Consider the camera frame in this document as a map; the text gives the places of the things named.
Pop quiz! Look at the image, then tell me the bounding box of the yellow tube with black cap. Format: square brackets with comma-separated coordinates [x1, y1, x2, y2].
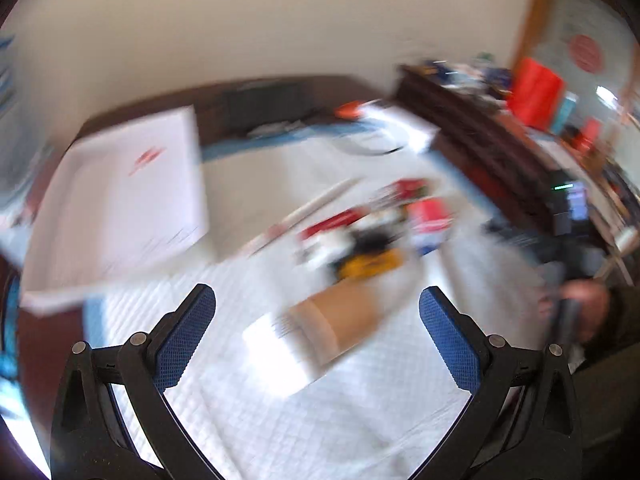
[336, 248, 404, 281]

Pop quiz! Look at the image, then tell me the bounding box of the person's right hand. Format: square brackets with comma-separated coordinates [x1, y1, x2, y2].
[537, 280, 611, 346]

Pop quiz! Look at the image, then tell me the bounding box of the dark carved wooden sideboard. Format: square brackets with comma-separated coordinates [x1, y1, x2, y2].
[394, 64, 622, 261]

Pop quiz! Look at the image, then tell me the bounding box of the red thermos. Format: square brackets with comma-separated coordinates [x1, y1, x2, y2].
[572, 117, 602, 156]

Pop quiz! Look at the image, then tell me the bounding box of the red cylindrical tin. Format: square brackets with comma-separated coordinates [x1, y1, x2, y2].
[407, 197, 454, 240]

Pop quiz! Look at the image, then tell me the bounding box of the teal spray bottle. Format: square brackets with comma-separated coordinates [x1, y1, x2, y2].
[549, 91, 578, 136]

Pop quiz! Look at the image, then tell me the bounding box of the red paper bag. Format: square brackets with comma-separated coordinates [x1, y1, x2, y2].
[506, 58, 565, 130]

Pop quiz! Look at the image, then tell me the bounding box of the white power bank box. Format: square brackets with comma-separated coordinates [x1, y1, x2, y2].
[357, 100, 440, 155]

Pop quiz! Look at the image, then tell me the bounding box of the brown packing tape roll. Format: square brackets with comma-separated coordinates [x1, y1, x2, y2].
[286, 280, 385, 366]

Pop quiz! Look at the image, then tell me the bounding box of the red white pen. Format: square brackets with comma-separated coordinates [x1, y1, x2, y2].
[299, 206, 369, 240]

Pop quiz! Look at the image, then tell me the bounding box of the white storage box lid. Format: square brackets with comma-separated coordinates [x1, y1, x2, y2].
[21, 107, 209, 316]

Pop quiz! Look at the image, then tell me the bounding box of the white blue absorbent mat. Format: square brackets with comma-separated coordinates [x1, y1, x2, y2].
[84, 133, 547, 479]

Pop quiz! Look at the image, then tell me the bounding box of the white long stick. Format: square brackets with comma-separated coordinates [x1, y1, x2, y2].
[240, 178, 360, 256]

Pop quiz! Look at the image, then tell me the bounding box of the black tablet screen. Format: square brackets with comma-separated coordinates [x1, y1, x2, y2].
[220, 80, 317, 134]

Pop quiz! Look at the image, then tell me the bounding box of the black cable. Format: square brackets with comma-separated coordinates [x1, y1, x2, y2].
[339, 134, 407, 157]

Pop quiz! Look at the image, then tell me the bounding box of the orange cable connector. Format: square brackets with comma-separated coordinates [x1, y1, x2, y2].
[333, 101, 362, 122]

